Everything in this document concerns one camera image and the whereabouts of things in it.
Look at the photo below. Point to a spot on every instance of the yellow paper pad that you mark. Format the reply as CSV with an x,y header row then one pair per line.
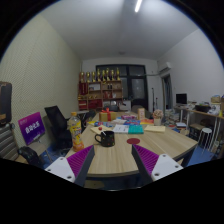
x,y
156,129

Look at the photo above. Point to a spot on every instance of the white printed booklet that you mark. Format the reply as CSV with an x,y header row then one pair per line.
x,y
121,129

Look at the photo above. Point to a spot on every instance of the white air conditioner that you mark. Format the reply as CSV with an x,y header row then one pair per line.
x,y
164,67

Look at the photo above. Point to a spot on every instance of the black mug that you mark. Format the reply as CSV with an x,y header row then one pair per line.
x,y
106,138

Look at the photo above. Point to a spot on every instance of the dark framed window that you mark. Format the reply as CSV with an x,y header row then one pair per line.
x,y
134,82

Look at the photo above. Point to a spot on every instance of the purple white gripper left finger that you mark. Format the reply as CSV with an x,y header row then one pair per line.
x,y
75,167

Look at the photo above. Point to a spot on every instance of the purple sign board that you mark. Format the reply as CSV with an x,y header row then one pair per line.
x,y
31,127

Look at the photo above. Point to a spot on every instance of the teal notebook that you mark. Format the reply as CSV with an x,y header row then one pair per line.
x,y
135,129

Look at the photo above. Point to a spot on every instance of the wooden shelf with trophies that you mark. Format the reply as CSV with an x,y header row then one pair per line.
x,y
99,89

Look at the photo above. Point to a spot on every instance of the flower bouquet in pot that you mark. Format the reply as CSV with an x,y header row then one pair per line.
x,y
157,116

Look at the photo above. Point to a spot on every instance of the computer monitor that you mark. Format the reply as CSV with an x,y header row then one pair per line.
x,y
181,99

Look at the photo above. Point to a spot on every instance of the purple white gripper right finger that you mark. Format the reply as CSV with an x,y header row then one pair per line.
x,y
151,166

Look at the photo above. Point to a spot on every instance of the side desk with clutter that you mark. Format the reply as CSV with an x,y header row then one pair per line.
x,y
199,117

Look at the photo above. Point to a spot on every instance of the brown cardboard box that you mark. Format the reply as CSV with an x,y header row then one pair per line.
x,y
141,113

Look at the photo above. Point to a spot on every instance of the yellow sheet of paper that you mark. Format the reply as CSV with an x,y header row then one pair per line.
x,y
100,129

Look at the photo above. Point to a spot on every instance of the ceiling tube light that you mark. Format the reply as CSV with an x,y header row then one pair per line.
x,y
138,5

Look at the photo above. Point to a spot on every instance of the orange drink plastic bottle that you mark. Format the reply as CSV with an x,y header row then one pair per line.
x,y
75,129

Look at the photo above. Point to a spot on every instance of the black office chair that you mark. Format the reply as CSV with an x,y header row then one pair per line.
x,y
59,127

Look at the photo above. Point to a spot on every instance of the white round stool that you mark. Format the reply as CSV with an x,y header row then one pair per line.
x,y
204,137

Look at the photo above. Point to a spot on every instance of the red round coaster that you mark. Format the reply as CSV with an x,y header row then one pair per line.
x,y
133,141

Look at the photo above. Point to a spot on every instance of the yellow gift box red ribbon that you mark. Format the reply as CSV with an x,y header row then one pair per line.
x,y
107,115

